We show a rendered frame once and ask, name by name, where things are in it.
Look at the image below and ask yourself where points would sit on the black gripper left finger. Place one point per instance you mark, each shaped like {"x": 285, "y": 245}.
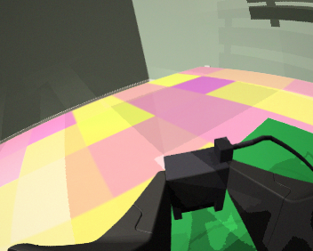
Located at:
{"x": 146, "y": 226}

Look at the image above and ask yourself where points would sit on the black plug with thin cable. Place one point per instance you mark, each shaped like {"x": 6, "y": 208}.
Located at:
{"x": 197, "y": 179}

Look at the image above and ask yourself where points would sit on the green circuit board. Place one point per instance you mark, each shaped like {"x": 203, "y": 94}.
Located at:
{"x": 206, "y": 230}

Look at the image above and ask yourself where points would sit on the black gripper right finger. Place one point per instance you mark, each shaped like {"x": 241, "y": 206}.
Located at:
{"x": 277, "y": 211}

